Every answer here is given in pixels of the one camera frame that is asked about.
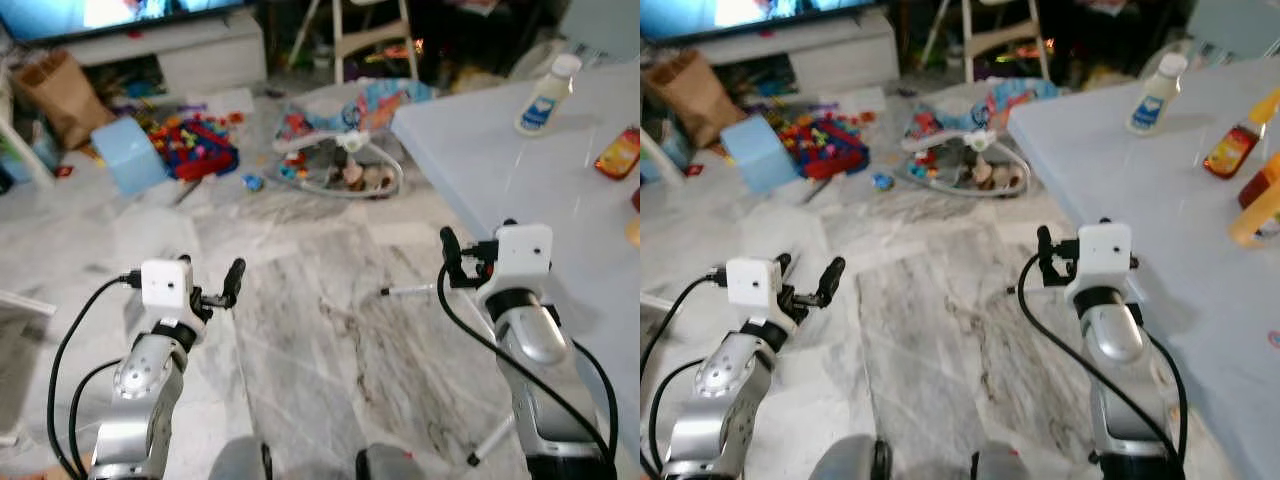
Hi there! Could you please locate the red bin of toy blocks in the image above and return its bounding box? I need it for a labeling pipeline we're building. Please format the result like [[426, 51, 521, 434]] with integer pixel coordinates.
[[775, 112, 869, 181], [145, 112, 241, 181]]

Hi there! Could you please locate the light blue cube box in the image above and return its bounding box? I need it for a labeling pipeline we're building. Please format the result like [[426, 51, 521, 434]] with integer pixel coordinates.
[[720, 113, 801, 196], [90, 115, 171, 198]]

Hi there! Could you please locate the white plastic drink bottle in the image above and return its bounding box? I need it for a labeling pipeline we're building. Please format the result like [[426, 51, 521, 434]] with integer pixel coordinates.
[[1124, 52, 1191, 137], [513, 53, 584, 137]]

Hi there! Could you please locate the amber sauce bottle red label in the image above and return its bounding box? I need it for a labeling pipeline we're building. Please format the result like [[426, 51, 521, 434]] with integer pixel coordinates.
[[594, 127, 641, 182], [1202, 88, 1280, 182]]

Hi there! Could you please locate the silver robot left leg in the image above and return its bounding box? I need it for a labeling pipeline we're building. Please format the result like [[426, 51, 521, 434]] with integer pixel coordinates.
[[812, 434, 895, 480], [208, 435, 275, 480]]

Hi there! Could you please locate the silver robot leg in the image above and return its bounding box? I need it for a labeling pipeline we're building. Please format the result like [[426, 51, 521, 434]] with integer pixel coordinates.
[[208, 435, 275, 480], [812, 434, 895, 480], [354, 444, 421, 480], [968, 440, 1033, 480]]

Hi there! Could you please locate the blue plastic storage bin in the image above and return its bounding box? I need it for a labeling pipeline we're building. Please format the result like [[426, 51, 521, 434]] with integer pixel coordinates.
[[20, 125, 63, 176]]

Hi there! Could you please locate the brown paper bag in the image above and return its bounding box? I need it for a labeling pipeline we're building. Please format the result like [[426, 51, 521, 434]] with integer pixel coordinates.
[[12, 50, 116, 151], [643, 50, 746, 151]]

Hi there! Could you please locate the white low television cabinet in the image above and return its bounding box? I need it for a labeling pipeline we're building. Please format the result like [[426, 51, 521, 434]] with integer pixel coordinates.
[[690, 10, 899, 96], [60, 10, 269, 96]]

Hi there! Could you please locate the wooden high chair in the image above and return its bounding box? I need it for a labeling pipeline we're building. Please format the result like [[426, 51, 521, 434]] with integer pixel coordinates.
[[290, 0, 421, 86], [920, 0, 1051, 83]]

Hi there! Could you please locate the silver robot right leg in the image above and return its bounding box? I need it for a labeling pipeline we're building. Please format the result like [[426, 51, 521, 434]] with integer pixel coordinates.
[[968, 440, 1033, 480], [354, 444, 421, 480]]

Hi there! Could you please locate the large flat screen television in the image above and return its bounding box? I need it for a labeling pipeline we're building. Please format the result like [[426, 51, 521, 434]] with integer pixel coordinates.
[[0, 0, 251, 43], [640, 0, 886, 41]]

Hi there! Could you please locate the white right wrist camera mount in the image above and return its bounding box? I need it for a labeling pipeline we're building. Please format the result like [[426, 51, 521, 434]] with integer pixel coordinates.
[[1063, 221, 1138, 306], [477, 223, 555, 306]]

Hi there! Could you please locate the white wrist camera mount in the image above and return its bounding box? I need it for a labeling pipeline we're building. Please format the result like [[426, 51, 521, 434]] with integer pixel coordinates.
[[477, 223, 555, 306], [141, 258, 195, 323], [1063, 221, 1138, 306], [725, 256, 784, 327]]

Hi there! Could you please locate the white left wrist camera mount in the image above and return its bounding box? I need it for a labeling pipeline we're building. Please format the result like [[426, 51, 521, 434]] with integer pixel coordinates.
[[141, 258, 195, 323], [725, 256, 784, 327]]

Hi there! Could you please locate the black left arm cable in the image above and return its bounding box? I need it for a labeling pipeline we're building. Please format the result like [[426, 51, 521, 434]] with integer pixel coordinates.
[[47, 270, 146, 480], [640, 266, 729, 480]]

